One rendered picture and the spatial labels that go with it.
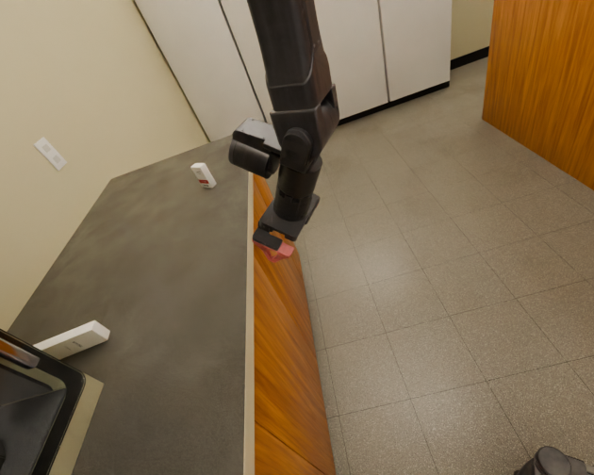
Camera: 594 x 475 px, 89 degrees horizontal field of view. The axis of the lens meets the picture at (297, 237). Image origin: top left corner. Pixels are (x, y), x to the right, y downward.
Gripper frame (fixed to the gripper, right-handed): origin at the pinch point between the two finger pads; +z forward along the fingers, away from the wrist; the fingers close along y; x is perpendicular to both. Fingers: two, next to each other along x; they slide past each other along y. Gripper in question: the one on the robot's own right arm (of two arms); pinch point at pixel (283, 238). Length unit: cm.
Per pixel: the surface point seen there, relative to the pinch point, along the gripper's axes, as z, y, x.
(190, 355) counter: 16.3, 22.3, -7.0
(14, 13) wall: 19, -59, -143
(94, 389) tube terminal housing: 22.2, 34.0, -20.7
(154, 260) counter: 31.4, 2.9, -33.8
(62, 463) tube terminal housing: 19, 44, -16
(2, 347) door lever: -0.3, 34.1, -25.0
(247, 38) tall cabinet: 72, -224, -125
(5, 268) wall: 45, 20, -75
